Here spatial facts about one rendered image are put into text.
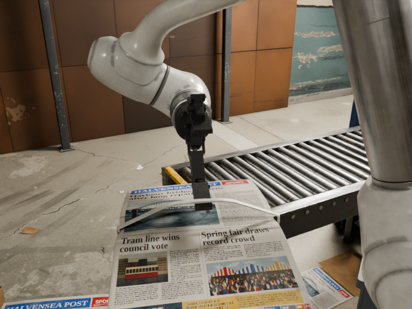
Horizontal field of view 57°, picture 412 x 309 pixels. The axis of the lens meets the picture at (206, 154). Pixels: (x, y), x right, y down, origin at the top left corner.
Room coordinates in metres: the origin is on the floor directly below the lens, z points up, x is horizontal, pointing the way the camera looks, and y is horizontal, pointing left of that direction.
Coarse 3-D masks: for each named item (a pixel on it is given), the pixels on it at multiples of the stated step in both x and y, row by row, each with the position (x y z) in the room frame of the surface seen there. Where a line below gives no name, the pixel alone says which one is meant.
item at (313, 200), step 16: (336, 192) 1.30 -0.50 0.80; (352, 192) 1.30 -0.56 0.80; (272, 208) 1.18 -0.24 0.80; (288, 208) 1.18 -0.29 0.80; (304, 208) 1.19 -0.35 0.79; (320, 208) 1.22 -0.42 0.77; (336, 208) 1.26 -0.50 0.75; (352, 208) 1.31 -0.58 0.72; (288, 224) 1.16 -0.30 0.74; (304, 224) 1.19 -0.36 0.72; (320, 224) 1.23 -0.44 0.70
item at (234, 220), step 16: (240, 208) 0.62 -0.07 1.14; (144, 224) 0.57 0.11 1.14; (160, 224) 0.57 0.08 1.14; (176, 224) 0.57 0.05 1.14; (192, 224) 0.57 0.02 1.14; (208, 224) 0.57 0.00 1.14; (224, 224) 0.57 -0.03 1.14; (240, 224) 0.57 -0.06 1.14; (256, 224) 0.57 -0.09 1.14; (272, 224) 0.56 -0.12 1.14; (128, 240) 0.52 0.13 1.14
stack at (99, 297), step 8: (72, 296) 0.72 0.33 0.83; (80, 296) 0.72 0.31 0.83; (88, 296) 0.72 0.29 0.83; (96, 296) 0.72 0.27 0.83; (104, 296) 0.72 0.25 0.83; (8, 304) 0.70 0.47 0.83; (16, 304) 0.70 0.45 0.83; (24, 304) 0.70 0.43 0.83; (32, 304) 0.70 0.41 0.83; (40, 304) 0.70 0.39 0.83; (48, 304) 0.70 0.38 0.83; (56, 304) 0.70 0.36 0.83; (64, 304) 0.70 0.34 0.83; (72, 304) 0.70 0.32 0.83; (80, 304) 0.70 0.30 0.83; (88, 304) 0.70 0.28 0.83; (96, 304) 0.70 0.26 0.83; (104, 304) 0.70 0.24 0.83
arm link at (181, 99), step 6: (186, 90) 0.82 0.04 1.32; (192, 90) 0.82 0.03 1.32; (180, 96) 0.80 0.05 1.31; (186, 96) 0.78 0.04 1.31; (174, 102) 0.79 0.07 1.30; (180, 102) 0.77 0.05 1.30; (186, 102) 0.77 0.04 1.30; (204, 102) 0.78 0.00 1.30; (174, 108) 0.77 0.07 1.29; (210, 108) 0.78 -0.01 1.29; (174, 114) 0.77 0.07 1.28; (210, 114) 0.78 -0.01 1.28; (174, 120) 0.77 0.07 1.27; (174, 126) 0.77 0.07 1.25
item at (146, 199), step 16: (128, 192) 0.75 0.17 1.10; (144, 192) 0.74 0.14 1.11; (160, 192) 0.73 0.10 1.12; (176, 192) 0.72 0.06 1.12; (224, 192) 0.70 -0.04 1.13; (240, 192) 0.70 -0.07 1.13; (256, 192) 0.70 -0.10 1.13; (128, 208) 0.64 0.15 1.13; (144, 208) 0.63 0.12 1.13; (176, 208) 0.63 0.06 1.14; (192, 208) 0.63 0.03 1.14; (224, 208) 0.62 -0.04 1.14
